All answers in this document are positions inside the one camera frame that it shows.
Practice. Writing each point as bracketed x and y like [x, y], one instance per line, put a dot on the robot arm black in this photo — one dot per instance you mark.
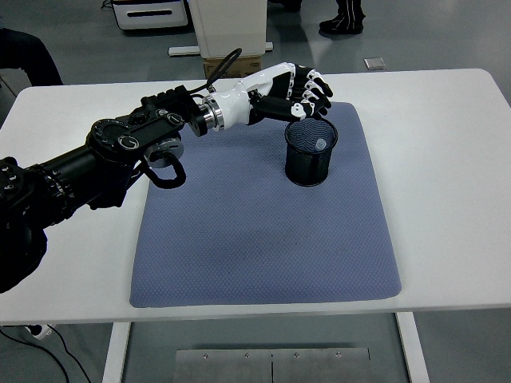
[120, 139]

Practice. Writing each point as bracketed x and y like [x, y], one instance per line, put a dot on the white power strip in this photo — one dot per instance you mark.
[42, 332]

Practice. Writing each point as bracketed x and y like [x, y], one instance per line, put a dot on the white base bar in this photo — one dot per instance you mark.
[183, 50]

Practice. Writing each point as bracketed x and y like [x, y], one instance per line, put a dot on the blue marker with clear cap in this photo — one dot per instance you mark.
[320, 144]

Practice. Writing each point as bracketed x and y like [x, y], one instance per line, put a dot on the white table leg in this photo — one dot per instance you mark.
[116, 355]
[413, 351]

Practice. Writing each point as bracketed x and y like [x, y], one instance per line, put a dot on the seated person in dark trousers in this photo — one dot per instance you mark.
[28, 56]

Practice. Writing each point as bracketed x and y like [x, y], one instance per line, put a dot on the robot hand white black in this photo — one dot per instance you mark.
[239, 99]

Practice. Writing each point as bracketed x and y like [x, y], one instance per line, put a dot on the brown cardboard box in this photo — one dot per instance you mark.
[247, 68]

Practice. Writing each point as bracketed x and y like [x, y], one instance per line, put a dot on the silver floor outlet plate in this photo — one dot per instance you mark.
[375, 64]

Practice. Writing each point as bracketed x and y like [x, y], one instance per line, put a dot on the white appliance with black slot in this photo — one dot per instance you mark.
[151, 14]

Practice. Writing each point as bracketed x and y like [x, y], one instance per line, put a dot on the person in striped black trousers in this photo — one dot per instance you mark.
[343, 20]

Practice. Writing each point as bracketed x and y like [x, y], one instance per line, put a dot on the black mesh pen holder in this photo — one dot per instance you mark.
[307, 167]

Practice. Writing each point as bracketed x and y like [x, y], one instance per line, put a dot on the blue-grey textured mat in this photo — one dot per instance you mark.
[259, 239]

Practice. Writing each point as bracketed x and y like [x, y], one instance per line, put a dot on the white pedestal cabinet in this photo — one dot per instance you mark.
[229, 28]

